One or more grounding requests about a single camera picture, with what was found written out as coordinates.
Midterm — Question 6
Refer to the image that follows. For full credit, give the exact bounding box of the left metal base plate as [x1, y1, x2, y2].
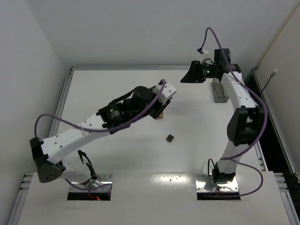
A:
[69, 173, 113, 194]

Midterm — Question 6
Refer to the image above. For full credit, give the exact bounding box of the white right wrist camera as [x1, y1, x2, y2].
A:
[197, 49, 209, 63]

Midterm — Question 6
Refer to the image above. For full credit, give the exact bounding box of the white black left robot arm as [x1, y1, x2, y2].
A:
[30, 81, 177, 190]

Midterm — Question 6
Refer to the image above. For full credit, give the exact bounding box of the metal base plate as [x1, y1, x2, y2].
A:
[195, 173, 239, 194]
[69, 173, 113, 194]

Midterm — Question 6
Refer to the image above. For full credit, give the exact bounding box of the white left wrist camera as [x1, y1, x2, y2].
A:
[152, 82, 177, 105]

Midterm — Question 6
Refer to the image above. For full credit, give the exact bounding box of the smoky transparent plastic container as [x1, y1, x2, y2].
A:
[211, 78, 229, 103]

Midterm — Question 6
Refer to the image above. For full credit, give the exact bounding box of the black cable with white plug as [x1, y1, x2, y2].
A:
[253, 68, 278, 104]

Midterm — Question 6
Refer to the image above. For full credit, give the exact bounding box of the dark wood block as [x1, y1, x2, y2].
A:
[166, 134, 174, 143]

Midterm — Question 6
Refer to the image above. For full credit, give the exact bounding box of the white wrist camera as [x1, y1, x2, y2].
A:
[152, 82, 177, 105]
[197, 49, 209, 63]

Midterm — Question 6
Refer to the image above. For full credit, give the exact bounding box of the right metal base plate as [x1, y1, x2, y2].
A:
[195, 173, 239, 194]

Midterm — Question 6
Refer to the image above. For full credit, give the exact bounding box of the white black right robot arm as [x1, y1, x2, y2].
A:
[181, 48, 266, 183]

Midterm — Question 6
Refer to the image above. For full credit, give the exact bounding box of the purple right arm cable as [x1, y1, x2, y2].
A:
[196, 27, 268, 196]

